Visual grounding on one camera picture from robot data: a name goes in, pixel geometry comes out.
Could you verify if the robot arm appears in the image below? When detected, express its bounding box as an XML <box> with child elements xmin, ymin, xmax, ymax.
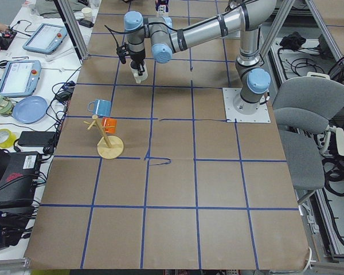
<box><xmin>116</xmin><ymin>1</ymin><xmax>276</xmax><ymax>104</ymax></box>

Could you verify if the grey office chair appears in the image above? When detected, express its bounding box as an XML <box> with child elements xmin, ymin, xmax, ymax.
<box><xmin>272</xmin><ymin>76</ymin><xmax>344</xmax><ymax>204</ymax></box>

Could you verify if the blue white milk carton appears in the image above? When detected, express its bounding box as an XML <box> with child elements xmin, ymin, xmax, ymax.
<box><xmin>155</xmin><ymin>0</ymin><xmax>169</xmax><ymax>17</ymax></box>

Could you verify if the wooden mug tree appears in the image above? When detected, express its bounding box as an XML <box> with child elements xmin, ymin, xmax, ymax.
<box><xmin>84</xmin><ymin>115</ymin><xmax>124</xmax><ymax>159</ymax></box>

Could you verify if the green tape rolls stack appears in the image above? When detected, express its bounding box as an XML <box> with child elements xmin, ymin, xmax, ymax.
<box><xmin>0</xmin><ymin>95</ymin><xmax>14</xmax><ymax>116</ymax></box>

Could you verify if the black power adapter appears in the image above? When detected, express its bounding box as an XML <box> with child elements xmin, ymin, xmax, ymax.
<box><xmin>17</xmin><ymin>131</ymin><xmax>55</xmax><ymax>147</ymax></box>

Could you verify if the aluminium frame post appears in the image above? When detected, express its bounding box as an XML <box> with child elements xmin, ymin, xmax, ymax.
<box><xmin>53</xmin><ymin>0</ymin><xmax>89</xmax><ymax>60</ymax></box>

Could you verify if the blue mug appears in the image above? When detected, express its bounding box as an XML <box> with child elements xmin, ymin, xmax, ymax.
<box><xmin>88</xmin><ymin>99</ymin><xmax>112</xmax><ymax>117</ymax></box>

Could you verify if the white paper cup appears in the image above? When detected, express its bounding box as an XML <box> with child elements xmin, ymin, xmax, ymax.
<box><xmin>81</xmin><ymin>7</ymin><xmax>93</xmax><ymax>21</ymax></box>

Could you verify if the blue plate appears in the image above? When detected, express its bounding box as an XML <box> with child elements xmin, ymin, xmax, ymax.
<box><xmin>12</xmin><ymin>96</ymin><xmax>48</xmax><ymax>124</ymax></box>

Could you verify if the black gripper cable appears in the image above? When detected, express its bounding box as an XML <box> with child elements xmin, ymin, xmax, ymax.
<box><xmin>104</xmin><ymin>24</ymin><xmax>130</xmax><ymax>64</ymax></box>

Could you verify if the white mug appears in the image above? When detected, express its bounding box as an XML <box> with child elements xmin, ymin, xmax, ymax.
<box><xmin>130</xmin><ymin>61</ymin><xmax>148</xmax><ymax>84</ymax></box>

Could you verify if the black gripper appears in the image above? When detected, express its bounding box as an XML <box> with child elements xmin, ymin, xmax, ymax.
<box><xmin>128</xmin><ymin>42</ymin><xmax>146</xmax><ymax>75</ymax></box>

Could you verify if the yellow tape roll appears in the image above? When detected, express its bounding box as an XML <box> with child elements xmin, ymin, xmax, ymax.
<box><xmin>0</xmin><ymin>129</ymin><xmax>17</xmax><ymax>149</ymax></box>

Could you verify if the teach pendant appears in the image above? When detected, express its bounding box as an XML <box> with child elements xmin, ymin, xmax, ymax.
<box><xmin>22</xmin><ymin>23</ymin><xmax>68</xmax><ymax>54</ymax></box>
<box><xmin>0</xmin><ymin>60</ymin><xmax>42</xmax><ymax>98</ymax></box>

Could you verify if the orange mug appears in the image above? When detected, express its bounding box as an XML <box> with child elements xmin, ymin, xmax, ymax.
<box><xmin>101</xmin><ymin>117</ymin><xmax>117</xmax><ymax>134</ymax></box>

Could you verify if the lower teach pendant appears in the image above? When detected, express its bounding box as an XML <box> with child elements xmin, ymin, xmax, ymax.
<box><xmin>0</xmin><ymin>60</ymin><xmax>42</xmax><ymax>98</ymax></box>

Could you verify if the upper teach pendant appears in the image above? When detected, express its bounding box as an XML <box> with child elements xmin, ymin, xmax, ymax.
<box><xmin>22</xmin><ymin>23</ymin><xmax>68</xmax><ymax>54</ymax></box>

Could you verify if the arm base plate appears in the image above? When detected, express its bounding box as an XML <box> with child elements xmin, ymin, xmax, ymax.
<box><xmin>222</xmin><ymin>88</ymin><xmax>271</xmax><ymax>123</ymax></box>

